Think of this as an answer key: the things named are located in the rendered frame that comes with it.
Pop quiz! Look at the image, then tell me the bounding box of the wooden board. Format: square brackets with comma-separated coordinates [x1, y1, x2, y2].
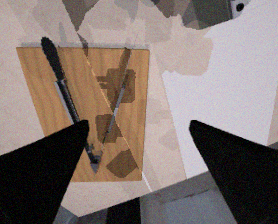
[16, 47, 150, 183]

